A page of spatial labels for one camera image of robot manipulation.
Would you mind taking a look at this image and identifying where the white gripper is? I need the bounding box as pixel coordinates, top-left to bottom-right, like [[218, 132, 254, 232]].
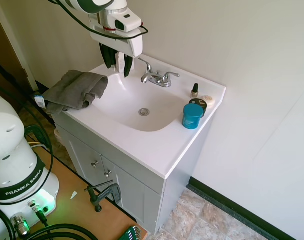
[[90, 27, 144, 78]]

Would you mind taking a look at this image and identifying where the grey towel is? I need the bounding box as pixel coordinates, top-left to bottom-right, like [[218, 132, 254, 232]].
[[33, 70, 109, 116]]

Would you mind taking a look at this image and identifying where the white sink vanity top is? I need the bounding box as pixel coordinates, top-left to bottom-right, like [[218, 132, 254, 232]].
[[52, 53, 227, 180]]

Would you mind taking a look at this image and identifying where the chrome faucet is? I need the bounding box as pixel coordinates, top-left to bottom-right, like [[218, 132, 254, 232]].
[[138, 57, 181, 88]]

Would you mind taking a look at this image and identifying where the nail polish bottle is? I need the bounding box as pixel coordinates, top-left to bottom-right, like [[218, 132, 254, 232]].
[[190, 83, 200, 99]]

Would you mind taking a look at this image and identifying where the black round jar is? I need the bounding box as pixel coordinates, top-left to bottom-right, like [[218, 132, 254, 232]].
[[188, 98, 208, 118]]

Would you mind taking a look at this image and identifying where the teal round jar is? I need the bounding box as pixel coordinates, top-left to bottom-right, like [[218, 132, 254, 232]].
[[181, 103, 204, 130]]

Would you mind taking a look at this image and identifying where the small white round container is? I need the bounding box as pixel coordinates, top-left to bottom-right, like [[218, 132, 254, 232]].
[[200, 95, 217, 108]]

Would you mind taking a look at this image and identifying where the brown door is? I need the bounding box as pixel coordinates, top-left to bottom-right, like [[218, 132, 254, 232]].
[[0, 0, 40, 93]]

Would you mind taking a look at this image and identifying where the grey vanity cabinet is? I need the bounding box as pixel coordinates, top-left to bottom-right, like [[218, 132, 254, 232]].
[[53, 117, 215, 236]]

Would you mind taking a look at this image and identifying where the black C-clamp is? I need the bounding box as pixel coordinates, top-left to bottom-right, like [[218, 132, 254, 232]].
[[84, 179, 123, 213]]

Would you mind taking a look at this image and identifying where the green hex key set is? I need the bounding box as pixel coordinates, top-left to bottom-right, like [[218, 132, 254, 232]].
[[119, 224, 143, 240]]

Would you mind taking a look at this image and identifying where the black baseboard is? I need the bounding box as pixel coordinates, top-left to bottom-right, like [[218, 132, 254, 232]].
[[186, 176, 304, 240]]

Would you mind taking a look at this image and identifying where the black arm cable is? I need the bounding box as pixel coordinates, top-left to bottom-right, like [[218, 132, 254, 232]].
[[48, 0, 150, 41]]

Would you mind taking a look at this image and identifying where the thick black base cable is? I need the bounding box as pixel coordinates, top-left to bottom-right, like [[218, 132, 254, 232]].
[[0, 82, 55, 240]]

